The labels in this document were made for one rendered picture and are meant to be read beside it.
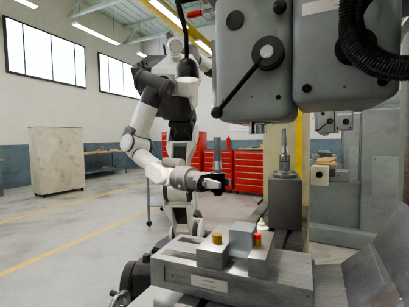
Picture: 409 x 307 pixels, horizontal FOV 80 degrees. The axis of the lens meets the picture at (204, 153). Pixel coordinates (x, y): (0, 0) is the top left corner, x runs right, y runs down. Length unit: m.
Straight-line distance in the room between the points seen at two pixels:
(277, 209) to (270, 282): 0.47
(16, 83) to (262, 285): 8.60
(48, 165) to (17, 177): 2.19
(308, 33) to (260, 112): 0.19
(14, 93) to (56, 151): 2.69
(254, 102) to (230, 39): 0.17
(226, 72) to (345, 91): 0.26
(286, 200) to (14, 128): 8.16
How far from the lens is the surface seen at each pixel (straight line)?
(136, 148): 1.07
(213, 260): 0.55
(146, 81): 1.11
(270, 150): 2.43
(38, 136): 6.52
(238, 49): 0.64
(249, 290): 0.56
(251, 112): 0.60
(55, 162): 6.63
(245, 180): 5.45
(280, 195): 0.95
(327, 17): 0.60
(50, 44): 9.60
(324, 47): 0.58
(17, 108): 8.71
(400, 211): 0.85
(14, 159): 8.59
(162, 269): 0.62
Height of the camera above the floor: 1.27
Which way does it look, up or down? 3 degrees down
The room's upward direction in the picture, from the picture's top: 1 degrees counter-clockwise
